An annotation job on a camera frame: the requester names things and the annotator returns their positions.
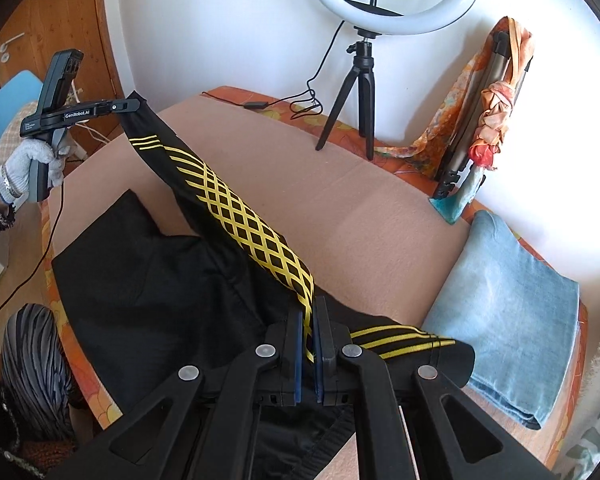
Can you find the grey striped cushion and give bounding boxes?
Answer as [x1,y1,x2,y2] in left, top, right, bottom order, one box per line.
[2,304,82,440]

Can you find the pink blanket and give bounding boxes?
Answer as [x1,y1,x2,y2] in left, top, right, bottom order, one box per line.
[42,96,550,479]

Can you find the wooden door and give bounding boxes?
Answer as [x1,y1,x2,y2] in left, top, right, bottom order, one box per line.
[0,0,127,156]

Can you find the blue chair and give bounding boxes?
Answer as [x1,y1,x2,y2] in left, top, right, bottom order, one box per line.
[0,70,43,139]

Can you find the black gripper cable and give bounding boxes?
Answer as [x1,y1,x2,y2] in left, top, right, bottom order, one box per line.
[0,179,67,344]

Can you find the left white gloved hand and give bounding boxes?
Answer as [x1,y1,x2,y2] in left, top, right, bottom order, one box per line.
[0,136,74,206]

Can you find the black yellow sport pants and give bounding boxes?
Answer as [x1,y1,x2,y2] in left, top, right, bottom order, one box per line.
[53,94,474,479]

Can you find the folded silver tripod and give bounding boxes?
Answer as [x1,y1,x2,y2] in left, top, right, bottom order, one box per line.
[430,20,533,216]

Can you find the folded blue jeans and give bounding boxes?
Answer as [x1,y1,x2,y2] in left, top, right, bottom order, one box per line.
[422,210,580,430]

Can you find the orange floral scarf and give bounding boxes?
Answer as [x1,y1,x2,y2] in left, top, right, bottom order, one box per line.
[375,16,534,224]

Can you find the black ring light cable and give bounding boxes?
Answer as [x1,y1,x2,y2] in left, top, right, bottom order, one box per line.
[200,19,347,123]

